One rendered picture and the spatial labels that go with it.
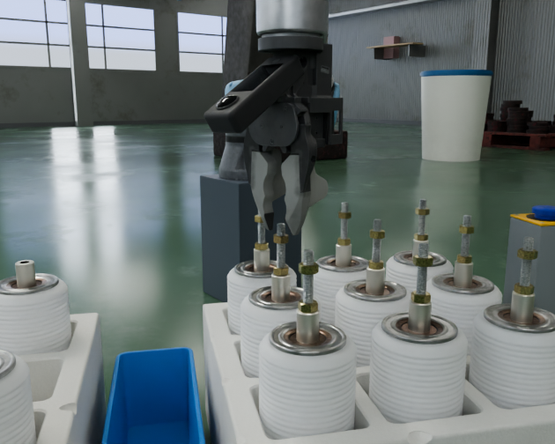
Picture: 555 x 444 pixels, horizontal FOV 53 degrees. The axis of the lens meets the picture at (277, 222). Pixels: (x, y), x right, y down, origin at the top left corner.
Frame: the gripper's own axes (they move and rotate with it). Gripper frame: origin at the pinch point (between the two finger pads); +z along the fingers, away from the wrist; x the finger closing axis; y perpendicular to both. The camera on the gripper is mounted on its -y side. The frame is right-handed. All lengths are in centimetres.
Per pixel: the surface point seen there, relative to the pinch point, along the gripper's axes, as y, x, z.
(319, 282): 12.2, 3.7, 11.0
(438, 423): 0.0, -20.9, 16.4
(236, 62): 261, 290, -42
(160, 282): 38, 80, 34
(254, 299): -2.2, 1.7, 9.1
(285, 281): 0.3, -1.0, 6.9
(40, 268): 22, 116, 34
